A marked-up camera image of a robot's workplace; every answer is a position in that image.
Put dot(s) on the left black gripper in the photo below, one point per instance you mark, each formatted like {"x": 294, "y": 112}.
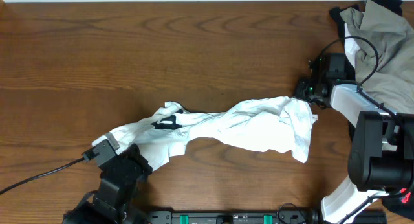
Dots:
{"x": 138, "y": 161}

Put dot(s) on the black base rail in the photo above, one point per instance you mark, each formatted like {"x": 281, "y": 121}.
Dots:
{"x": 283, "y": 216}

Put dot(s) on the olive grey garment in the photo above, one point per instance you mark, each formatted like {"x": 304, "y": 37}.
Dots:
{"x": 388, "y": 55}

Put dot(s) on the white garment under pile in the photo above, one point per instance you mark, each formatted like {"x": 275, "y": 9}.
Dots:
{"x": 350, "y": 47}

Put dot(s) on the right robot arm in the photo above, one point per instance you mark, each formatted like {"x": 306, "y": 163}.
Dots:
{"x": 380, "y": 163}

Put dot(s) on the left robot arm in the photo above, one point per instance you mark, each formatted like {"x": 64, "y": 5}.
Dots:
{"x": 112, "y": 201}

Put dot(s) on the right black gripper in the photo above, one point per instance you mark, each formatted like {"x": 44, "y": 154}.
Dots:
{"x": 299, "y": 93}

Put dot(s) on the white t-shirt with black print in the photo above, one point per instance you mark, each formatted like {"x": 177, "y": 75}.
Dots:
{"x": 281, "y": 124}

